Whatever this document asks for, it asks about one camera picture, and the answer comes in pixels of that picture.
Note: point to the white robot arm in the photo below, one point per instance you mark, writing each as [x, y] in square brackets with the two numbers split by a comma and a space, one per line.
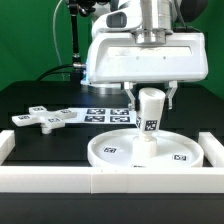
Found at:
[137, 43]

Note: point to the white round table top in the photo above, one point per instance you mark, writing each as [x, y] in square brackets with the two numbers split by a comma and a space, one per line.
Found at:
[126, 148]

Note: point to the white right fence bar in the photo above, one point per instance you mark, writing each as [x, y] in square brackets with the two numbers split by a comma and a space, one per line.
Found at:
[213, 149]

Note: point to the white marker sheet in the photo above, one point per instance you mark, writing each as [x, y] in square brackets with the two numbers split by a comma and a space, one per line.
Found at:
[102, 116]

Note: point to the white front fence bar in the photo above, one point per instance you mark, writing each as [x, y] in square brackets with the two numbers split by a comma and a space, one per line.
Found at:
[28, 179]

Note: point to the white cross-shaped table base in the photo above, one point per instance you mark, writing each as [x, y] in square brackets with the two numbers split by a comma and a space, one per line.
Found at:
[48, 120]

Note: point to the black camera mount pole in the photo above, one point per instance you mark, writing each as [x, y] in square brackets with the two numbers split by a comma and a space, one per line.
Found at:
[84, 8]

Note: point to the white left fence bar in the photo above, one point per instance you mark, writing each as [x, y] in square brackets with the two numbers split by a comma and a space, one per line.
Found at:
[7, 143]

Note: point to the white fence bar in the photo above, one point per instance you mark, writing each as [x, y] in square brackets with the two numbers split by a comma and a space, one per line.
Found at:
[7, 143]
[213, 149]
[28, 179]

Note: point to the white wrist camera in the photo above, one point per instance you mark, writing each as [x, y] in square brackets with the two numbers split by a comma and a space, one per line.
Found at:
[118, 21]

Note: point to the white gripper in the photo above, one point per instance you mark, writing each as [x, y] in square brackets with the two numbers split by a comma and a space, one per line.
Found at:
[117, 58]

